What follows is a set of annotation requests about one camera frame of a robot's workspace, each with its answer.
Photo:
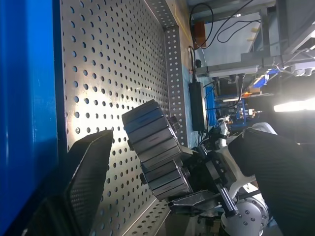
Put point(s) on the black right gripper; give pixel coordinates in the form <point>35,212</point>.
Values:
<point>204,167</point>

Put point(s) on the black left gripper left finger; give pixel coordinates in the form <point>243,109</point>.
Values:
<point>81,184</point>

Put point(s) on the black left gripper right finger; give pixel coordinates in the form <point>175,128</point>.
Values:
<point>283,184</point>

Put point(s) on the grey finned metal part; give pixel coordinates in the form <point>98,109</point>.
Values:
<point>155,147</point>

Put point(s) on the blue compartment tray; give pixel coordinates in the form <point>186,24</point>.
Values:
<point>24,73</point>

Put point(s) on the perforated steel tray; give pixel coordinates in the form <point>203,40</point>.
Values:
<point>110,61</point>

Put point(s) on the bright strip lamp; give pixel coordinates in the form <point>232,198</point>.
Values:
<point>292,105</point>

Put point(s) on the black power adapter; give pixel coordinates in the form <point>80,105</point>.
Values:
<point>197,105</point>

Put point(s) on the white power strip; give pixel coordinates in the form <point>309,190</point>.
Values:
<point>302,68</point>

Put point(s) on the orange box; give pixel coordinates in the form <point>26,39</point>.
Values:
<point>199,32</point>

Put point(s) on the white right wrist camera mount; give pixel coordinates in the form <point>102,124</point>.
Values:
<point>236,169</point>

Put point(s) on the aluminium frame stand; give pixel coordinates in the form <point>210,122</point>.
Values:
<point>275,37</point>

